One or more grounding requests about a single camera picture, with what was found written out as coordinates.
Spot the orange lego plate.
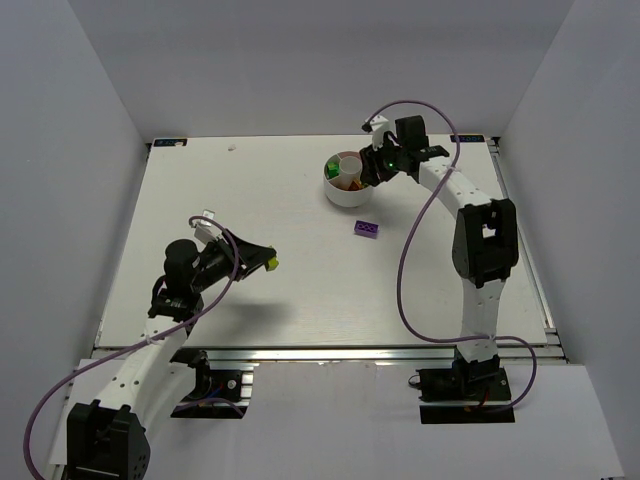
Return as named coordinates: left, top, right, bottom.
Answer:
left=347, top=179, right=368, bottom=192

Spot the small lime lego brick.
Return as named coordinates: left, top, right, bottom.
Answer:
left=265, top=247, right=279, bottom=272

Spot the green square lego brick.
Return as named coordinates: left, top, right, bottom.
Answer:
left=325, top=161, right=340, bottom=180

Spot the purple lego plate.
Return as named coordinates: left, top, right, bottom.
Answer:
left=354, top=220, right=379, bottom=239

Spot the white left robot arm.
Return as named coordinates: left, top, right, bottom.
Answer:
left=66, top=222, right=278, bottom=479

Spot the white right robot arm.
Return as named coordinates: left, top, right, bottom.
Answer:
left=360, top=115, right=519, bottom=383

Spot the white round divided container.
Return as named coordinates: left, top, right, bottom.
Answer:
left=323, top=151, right=373, bottom=208

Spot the dark corner label sticker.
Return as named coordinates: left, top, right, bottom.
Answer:
left=450, top=134, right=486, bottom=143

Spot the left corner label sticker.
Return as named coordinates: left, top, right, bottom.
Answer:
left=152, top=138, right=188, bottom=148

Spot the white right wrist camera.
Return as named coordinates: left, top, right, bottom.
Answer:
left=361, top=114, right=391, bottom=151

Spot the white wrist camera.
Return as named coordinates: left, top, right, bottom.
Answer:
left=361, top=114, right=391, bottom=151
left=193, top=209, right=218, bottom=245

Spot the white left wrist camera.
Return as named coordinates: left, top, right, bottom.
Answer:
left=193, top=209, right=218, bottom=245

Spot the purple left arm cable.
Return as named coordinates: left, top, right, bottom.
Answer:
left=22, top=214, right=249, bottom=480

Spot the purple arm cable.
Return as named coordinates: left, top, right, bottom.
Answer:
left=364, top=99, right=539, bottom=414
left=22, top=214, right=249, bottom=480

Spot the aluminium table edge rail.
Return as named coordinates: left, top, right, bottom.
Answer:
left=94, top=344, right=566, bottom=364

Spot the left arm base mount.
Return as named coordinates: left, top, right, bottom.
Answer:
left=171, top=349, right=250, bottom=419

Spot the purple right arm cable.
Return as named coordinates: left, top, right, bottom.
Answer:
left=364, top=99, right=539, bottom=414

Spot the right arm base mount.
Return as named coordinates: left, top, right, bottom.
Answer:
left=408, top=368, right=515, bottom=425

